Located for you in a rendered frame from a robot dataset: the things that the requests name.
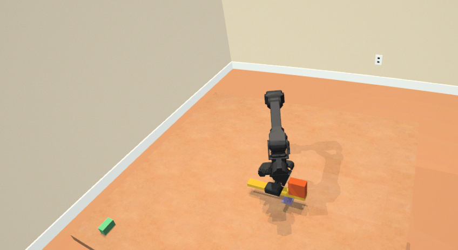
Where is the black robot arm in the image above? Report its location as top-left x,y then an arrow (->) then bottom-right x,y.
258,90 -> 291,182

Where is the green rectangular block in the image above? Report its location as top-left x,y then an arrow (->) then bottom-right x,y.
98,217 -> 116,235

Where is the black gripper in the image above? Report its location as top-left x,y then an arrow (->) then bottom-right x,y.
264,160 -> 294,197

